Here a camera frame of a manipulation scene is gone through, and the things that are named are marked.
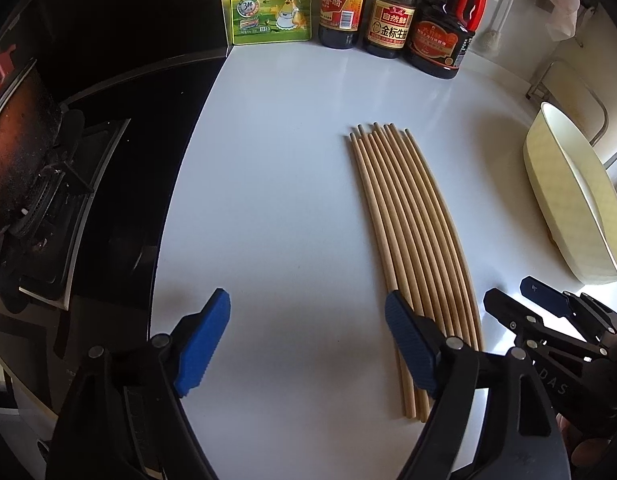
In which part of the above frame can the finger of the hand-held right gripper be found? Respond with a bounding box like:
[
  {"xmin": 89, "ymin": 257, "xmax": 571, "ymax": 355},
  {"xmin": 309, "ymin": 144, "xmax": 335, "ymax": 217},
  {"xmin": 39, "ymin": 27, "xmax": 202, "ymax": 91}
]
[
  {"xmin": 520, "ymin": 275, "xmax": 617, "ymax": 347},
  {"xmin": 483, "ymin": 287, "xmax": 595, "ymax": 367}
]

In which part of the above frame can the yellow green seasoning pouch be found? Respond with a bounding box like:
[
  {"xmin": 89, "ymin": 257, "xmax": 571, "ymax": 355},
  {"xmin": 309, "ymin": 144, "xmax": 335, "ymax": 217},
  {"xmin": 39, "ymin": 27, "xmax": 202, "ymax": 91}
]
[{"xmin": 217, "ymin": 0, "xmax": 314, "ymax": 46}]

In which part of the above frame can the bundle of wooden chopsticks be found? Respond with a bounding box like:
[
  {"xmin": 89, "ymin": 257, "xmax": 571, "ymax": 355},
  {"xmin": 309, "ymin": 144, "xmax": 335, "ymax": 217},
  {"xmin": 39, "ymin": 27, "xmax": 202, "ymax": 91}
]
[{"xmin": 347, "ymin": 121, "xmax": 484, "ymax": 423}]

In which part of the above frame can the blackened cooking pot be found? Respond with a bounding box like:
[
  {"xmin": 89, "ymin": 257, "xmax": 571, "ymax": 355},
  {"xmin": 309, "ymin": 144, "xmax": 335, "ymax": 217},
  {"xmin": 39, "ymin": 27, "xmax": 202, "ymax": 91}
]
[{"xmin": 0, "ymin": 45, "xmax": 64, "ymax": 233}]

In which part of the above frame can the black splash panel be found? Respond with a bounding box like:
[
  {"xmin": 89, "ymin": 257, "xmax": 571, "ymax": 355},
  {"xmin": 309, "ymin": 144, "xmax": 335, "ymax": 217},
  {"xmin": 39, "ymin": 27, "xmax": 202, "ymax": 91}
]
[{"xmin": 18, "ymin": 0, "xmax": 234, "ymax": 86}]

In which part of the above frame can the white plastic bag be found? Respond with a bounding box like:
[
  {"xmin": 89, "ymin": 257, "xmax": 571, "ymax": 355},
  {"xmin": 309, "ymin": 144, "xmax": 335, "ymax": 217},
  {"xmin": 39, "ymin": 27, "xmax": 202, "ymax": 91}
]
[{"xmin": 536, "ymin": 0, "xmax": 584, "ymax": 41}]

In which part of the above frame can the white dish brush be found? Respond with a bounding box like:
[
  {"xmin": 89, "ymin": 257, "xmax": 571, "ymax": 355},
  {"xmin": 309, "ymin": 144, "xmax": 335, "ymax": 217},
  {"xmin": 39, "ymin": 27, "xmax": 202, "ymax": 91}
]
[{"xmin": 471, "ymin": 0, "xmax": 519, "ymax": 56}]

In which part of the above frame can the black glass gas stove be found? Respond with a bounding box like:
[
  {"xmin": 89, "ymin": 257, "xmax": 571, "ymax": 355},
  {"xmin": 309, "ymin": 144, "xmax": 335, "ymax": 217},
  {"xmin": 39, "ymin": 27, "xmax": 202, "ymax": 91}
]
[{"xmin": 0, "ymin": 50, "xmax": 229, "ymax": 341}]

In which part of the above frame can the cream oval plastic container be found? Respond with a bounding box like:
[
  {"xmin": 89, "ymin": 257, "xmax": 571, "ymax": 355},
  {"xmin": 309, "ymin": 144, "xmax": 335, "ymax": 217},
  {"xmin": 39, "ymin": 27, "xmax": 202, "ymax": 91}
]
[{"xmin": 522, "ymin": 101, "xmax": 617, "ymax": 286}]

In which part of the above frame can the vinegar bottle with red label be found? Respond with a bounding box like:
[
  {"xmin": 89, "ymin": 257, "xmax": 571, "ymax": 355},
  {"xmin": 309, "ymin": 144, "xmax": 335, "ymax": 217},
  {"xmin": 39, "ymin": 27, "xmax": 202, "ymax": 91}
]
[{"xmin": 319, "ymin": 0, "xmax": 374, "ymax": 51}]

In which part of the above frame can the metal tube rack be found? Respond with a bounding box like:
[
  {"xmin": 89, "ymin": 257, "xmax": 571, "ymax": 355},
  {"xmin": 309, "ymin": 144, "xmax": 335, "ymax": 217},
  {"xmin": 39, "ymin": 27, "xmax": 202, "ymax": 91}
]
[{"xmin": 526, "ymin": 57, "xmax": 617, "ymax": 171}]

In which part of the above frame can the large dark sauce bottle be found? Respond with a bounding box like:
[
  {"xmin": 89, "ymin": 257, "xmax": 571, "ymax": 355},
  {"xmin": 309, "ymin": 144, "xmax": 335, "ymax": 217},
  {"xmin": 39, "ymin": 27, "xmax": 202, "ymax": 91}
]
[{"xmin": 403, "ymin": 0, "xmax": 489, "ymax": 80}]

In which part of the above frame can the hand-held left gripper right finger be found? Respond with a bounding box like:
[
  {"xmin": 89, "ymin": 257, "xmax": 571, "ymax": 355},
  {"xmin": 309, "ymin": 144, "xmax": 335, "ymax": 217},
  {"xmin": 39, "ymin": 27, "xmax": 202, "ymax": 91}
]
[{"xmin": 385, "ymin": 290, "xmax": 572, "ymax": 480}]

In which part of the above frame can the person's right hand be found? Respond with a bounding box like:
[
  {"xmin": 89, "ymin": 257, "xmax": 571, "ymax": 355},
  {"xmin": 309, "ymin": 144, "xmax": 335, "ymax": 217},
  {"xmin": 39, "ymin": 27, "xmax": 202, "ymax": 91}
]
[{"xmin": 559, "ymin": 417, "xmax": 617, "ymax": 476}]

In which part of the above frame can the soy sauce bottle brown label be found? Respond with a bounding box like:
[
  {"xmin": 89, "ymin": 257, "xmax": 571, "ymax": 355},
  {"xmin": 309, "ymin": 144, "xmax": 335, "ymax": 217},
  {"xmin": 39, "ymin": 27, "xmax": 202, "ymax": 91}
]
[{"xmin": 363, "ymin": 0, "xmax": 429, "ymax": 59}]

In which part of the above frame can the black cast iron pan support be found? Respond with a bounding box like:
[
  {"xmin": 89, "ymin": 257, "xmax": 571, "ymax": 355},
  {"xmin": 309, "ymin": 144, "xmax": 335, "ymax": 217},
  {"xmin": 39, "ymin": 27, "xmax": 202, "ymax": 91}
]
[{"xmin": 0, "ymin": 110, "xmax": 132, "ymax": 311}]

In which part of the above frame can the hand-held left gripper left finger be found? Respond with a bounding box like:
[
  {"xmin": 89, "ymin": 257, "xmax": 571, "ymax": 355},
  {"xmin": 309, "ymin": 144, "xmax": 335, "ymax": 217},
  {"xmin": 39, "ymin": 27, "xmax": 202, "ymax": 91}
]
[{"xmin": 46, "ymin": 288, "xmax": 232, "ymax": 480}]

